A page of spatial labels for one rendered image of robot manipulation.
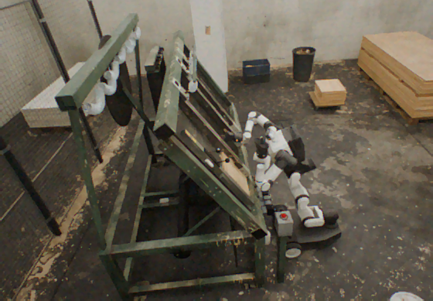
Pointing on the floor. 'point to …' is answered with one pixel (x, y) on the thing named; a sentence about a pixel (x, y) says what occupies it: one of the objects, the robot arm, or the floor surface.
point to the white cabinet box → (209, 32)
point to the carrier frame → (178, 247)
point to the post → (281, 258)
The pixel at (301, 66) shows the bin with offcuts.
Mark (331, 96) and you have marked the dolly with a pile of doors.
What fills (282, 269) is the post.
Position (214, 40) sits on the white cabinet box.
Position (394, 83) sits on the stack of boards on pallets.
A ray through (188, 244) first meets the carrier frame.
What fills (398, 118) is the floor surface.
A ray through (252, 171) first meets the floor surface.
